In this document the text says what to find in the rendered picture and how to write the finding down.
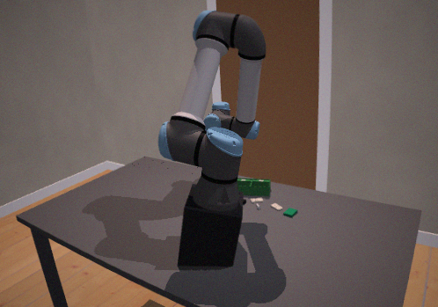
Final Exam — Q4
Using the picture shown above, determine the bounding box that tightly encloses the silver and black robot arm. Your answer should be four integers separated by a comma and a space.
158, 11, 266, 211

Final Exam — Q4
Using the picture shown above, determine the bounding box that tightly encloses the green three-compartment bin rack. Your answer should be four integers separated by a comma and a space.
237, 179, 270, 196

